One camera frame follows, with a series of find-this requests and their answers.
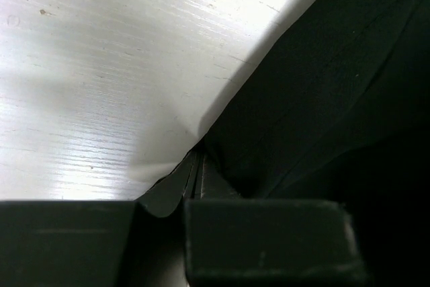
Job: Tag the black shorts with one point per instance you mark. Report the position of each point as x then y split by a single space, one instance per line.
339 109

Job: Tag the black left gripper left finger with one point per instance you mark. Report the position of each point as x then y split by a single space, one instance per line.
98 243

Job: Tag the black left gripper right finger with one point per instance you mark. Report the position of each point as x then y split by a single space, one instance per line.
234 241

